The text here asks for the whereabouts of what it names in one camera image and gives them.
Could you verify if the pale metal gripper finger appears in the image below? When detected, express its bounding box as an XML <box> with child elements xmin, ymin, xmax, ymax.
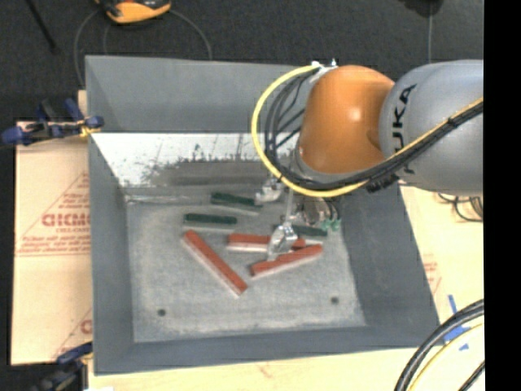
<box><xmin>255</xmin><ymin>179</ymin><xmax>283</xmax><ymax>204</ymax></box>
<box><xmin>266</xmin><ymin>223</ymin><xmax>300</xmax><ymax>262</ymax></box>

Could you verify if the grey metal bin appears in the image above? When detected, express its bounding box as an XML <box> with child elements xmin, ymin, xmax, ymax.
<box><xmin>84</xmin><ymin>55</ymin><xmax>441</xmax><ymax>374</ymax></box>

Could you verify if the brown cardboard board, red print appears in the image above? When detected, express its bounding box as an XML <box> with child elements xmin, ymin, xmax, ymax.
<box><xmin>9</xmin><ymin>90</ymin><xmax>95</xmax><ymax>367</ymax></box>

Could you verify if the red-brown flat block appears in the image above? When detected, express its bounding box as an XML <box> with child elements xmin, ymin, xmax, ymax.
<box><xmin>180</xmin><ymin>229</ymin><xmax>249</xmax><ymax>299</ymax></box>
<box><xmin>247</xmin><ymin>243</ymin><xmax>325</xmax><ymax>281</ymax></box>
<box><xmin>225</xmin><ymin>232</ymin><xmax>307</xmax><ymax>254</ymax></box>

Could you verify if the dark green flat block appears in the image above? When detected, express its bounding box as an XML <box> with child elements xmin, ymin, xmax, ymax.
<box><xmin>271</xmin><ymin>222</ymin><xmax>329</xmax><ymax>238</ymax></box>
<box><xmin>182</xmin><ymin>212</ymin><xmax>239</xmax><ymax>231</ymax></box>
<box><xmin>209</xmin><ymin>191</ymin><xmax>264</xmax><ymax>212</ymax></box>

